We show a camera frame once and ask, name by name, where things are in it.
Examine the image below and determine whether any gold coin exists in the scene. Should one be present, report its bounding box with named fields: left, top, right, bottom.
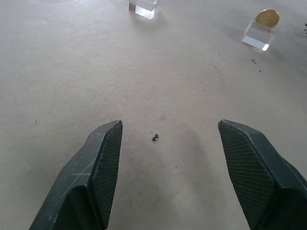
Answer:
left=255, top=9, right=281, bottom=28

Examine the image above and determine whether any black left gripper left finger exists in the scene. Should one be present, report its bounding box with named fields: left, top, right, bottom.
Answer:
left=29, top=120, right=124, bottom=230

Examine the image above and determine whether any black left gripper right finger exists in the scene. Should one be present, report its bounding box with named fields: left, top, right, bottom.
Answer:
left=217, top=119, right=307, bottom=230

